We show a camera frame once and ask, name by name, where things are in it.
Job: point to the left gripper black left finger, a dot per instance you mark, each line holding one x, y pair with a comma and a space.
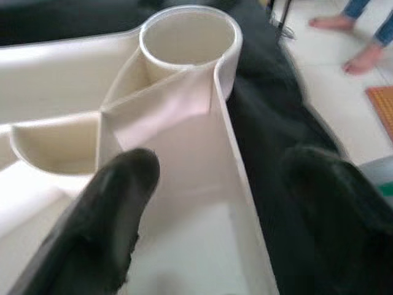
92, 233

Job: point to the white plastic table top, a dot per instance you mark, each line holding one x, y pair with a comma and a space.
184, 230

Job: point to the bare human foot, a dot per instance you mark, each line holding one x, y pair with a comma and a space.
363, 60
331, 23

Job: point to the blue jeans leg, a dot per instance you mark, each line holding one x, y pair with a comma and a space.
356, 7
385, 32

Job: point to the black stand bar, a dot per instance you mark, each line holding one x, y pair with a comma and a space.
284, 15

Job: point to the orange floor mat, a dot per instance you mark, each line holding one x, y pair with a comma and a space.
382, 113

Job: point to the black cloth cover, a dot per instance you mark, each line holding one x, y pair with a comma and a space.
270, 123

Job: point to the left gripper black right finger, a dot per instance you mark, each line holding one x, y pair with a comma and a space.
353, 221

